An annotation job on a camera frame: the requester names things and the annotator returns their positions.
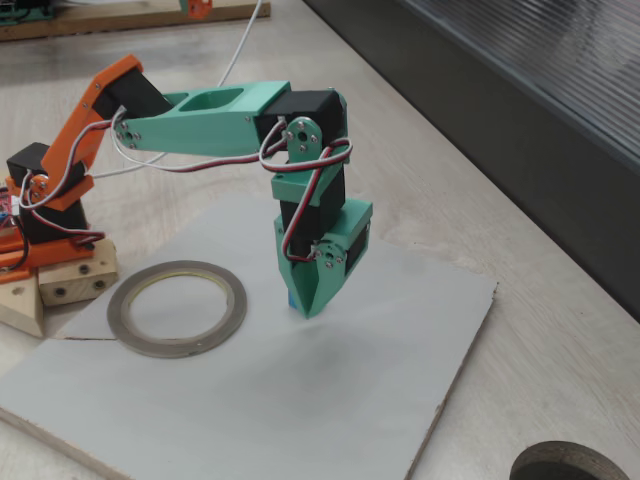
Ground orange and green leader arm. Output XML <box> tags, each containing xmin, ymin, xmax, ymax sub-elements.
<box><xmin>0</xmin><ymin>0</ymin><xmax>214</xmax><ymax>24</ymax></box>

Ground white particle board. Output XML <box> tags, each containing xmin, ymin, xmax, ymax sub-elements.
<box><xmin>0</xmin><ymin>192</ymin><xmax>500</xmax><ymax>480</ymax></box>

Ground wooden base block with holes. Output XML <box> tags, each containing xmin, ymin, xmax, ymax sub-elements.
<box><xmin>37</xmin><ymin>238</ymin><xmax>120</xmax><ymax>308</ymax></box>

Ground frosted glass desk partition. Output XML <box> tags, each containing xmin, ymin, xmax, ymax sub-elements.
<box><xmin>304</xmin><ymin>0</ymin><xmax>640</xmax><ymax>324</ymax></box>

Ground light wooden plank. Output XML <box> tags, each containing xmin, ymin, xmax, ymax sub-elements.
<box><xmin>0</xmin><ymin>2</ymin><xmax>272</xmax><ymax>42</ymax></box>

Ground long wooden base plank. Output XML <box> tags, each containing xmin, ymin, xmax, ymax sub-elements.
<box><xmin>0</xmin><ymin>273</ymin><xmax>46</xmax><ymax>338</ymax></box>

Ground red controller board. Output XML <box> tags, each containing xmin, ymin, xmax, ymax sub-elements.
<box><xmin>0</xmin><ymin>182</ymin><xmax>21</xmax><ymax>236</ymax></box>

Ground grey tape ring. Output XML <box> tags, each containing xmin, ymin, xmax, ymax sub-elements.
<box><xmin>106</xmin><ymin>259</ymin><xmax>248</xmax><ymax>359</ymax></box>

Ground white USB cable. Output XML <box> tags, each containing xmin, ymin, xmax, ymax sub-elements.
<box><xmin>89</xmin><ymin>0</ymin><xmax>265</xmax><ymax>180</ymax></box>

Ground red white black servo cable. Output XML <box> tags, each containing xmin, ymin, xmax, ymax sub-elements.
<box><xmin>14</xmin><ymin>107</ymin><xmax>354</xmax><ymax>264</ymax></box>

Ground black power cable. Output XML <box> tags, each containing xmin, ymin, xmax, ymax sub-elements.
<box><xmin>0</xmin><ymin>227</ymin><xmax>30</xmax><ymax>275</ymax></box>

